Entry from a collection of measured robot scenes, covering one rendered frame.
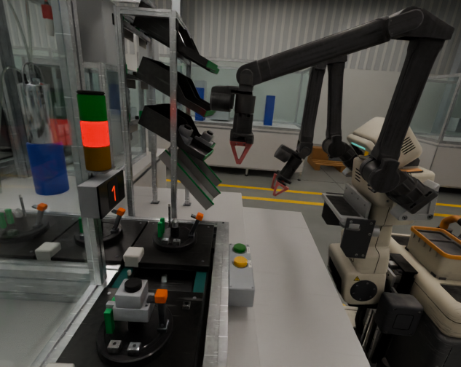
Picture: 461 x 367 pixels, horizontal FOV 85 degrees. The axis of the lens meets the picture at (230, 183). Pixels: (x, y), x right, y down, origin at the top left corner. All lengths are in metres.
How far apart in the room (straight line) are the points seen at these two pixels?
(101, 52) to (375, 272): 1.90
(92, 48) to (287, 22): 7.97
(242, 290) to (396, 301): 0.66
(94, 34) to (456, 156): 5.47
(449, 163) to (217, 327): 5.43
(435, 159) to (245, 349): 5.19
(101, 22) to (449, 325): 2.21
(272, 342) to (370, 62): 9.59
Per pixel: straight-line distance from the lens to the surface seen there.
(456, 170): 5.90
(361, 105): 9.92
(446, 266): 1.30
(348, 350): 0.79
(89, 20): 2.00
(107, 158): 0.59
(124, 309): 0.54
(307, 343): 0.77
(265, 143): 4.66
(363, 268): 1.15
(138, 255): 0.77
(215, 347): 0.60
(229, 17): 9.46
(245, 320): 0.77
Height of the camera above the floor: 1.43
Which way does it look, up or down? 19 degrees down
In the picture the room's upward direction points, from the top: 4 degrees clockwise
